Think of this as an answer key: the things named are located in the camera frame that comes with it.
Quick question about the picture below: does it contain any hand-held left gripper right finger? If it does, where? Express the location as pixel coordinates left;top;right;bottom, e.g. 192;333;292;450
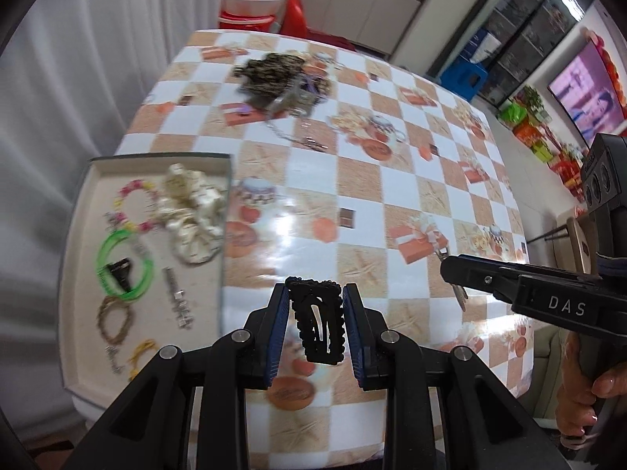
343;283;560;470

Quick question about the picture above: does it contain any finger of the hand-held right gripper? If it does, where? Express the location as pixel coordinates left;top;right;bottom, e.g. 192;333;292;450
440;253;604;284
442;270;521;300

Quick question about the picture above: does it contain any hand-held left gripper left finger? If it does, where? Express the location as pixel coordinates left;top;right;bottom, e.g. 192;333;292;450
63;283;291;470

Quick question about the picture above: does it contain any black beaded hair clip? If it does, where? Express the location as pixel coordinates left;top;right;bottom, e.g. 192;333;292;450
285;278;348;366

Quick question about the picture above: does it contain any grey cardboard box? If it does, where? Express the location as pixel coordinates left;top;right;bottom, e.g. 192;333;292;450
58;153;233;405

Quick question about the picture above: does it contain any yellow sunflower hair tie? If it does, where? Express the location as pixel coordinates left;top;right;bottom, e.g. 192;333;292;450
127;339;158;383

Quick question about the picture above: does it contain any brown braided bracelet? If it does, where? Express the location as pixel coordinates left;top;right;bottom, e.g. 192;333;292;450
97;295;137;373

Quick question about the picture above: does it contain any pink yellow flower bead bracelet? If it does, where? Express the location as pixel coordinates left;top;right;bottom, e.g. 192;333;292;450
104;180;158;236

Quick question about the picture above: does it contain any person's right hand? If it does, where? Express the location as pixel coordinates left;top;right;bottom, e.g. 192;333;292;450
556;332;624;451

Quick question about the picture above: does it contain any tan folding chair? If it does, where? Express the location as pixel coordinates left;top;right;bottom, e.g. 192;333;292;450
526;215;603;275

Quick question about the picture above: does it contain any silver hair clip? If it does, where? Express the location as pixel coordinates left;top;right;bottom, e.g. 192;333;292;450
163;267;196;331

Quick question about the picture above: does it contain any pile of colourful gift boxes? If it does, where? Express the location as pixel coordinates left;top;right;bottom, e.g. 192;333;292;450
497;85;596;199

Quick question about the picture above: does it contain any white polka dot scrunchie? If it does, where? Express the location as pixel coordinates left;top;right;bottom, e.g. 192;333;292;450
156;164;227;265

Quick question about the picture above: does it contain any checkered printed tablecloth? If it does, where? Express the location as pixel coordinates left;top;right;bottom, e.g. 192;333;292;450
73;29;535;468

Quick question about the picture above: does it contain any small black clip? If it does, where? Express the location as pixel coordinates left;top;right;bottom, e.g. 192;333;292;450
107;256;134;295

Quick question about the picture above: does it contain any blue plastic stool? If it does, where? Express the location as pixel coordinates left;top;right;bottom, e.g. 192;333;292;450
438;61;491;103

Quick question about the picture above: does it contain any blue white carton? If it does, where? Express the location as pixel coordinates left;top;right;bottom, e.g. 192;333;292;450
455;27;503;67

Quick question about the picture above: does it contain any clear hair claw clip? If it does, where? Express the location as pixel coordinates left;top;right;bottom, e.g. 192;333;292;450
267;78;319;118

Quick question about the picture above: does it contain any glass display cabinet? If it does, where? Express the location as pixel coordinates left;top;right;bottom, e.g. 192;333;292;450
477;0;601;108

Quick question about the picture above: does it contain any leopard print scrunchie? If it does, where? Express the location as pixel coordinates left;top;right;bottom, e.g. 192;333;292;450
234;53;303;103

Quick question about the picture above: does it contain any white cabinet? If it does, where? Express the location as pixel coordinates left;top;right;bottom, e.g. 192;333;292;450
262;0;442;57

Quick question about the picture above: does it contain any red plastic chair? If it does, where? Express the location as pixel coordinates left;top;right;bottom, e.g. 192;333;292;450
279;0;309;40

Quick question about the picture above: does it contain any red bucket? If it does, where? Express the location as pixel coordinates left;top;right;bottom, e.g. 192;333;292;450
218;10;280;35

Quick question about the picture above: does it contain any white curtain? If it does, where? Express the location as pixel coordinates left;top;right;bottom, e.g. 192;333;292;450
0;0;226;402

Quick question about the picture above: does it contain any green plastic bracelet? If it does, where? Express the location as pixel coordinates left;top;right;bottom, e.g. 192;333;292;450
97;229;155;299

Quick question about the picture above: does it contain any silver chain with clasp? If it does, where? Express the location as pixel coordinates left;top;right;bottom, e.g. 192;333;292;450
267;117;328;152

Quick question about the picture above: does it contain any wall television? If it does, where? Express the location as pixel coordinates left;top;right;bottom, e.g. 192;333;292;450
546;42;627;150

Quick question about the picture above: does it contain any purple hair tie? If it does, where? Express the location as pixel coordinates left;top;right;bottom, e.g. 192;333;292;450
299;73;331;99

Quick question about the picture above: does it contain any orange wall garland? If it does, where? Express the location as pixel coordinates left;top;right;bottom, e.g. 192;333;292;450
583;29;627;108

